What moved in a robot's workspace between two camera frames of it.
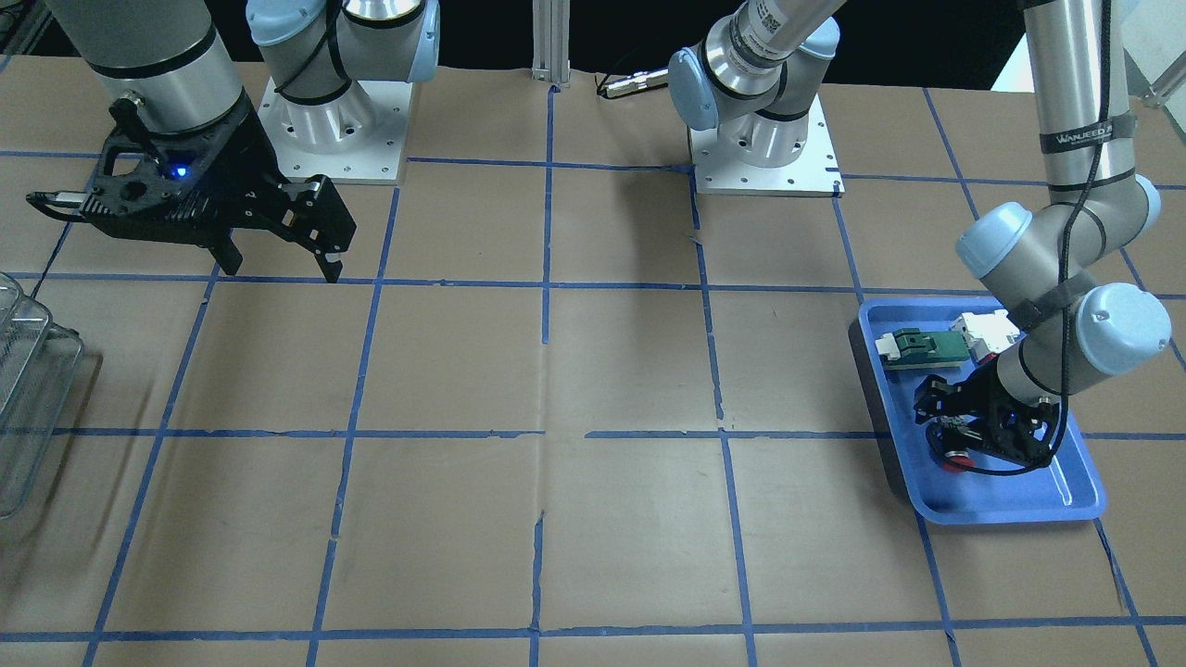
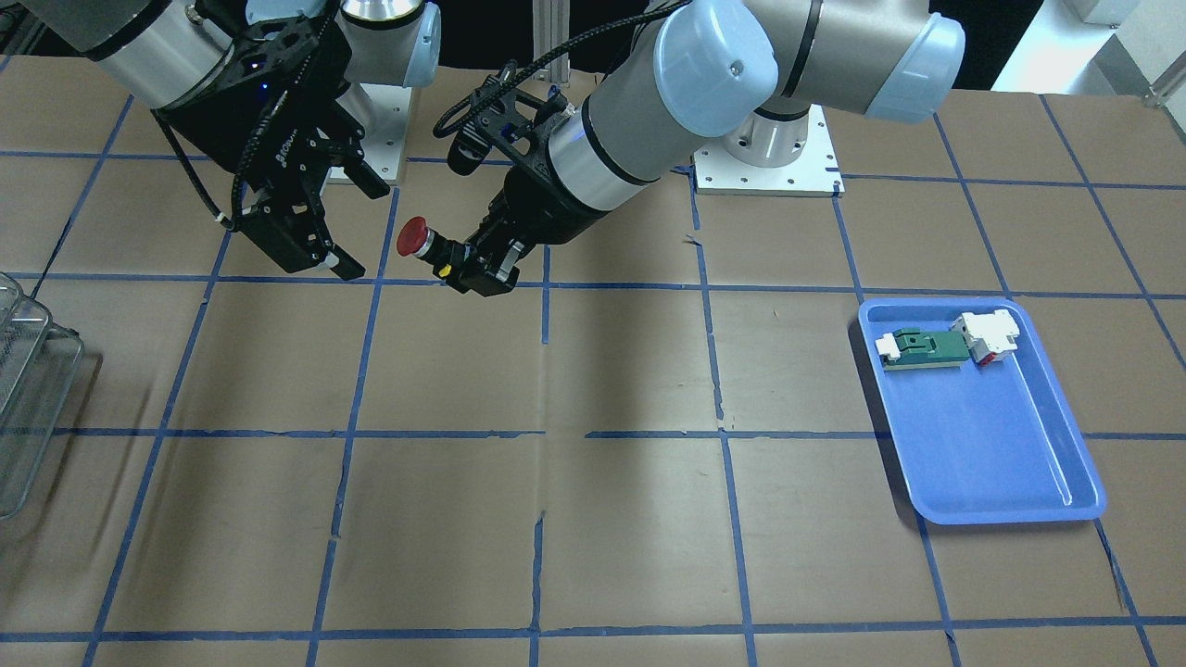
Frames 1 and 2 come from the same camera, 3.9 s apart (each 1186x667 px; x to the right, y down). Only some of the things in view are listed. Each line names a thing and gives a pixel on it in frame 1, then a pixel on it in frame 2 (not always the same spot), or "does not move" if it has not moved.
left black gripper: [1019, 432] -> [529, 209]
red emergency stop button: [958, 457] -> [451, 257]
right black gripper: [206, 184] -> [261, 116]
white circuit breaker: [986, 333] does not move
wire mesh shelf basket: [40, 363] does not move
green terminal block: [912, 348] does not move
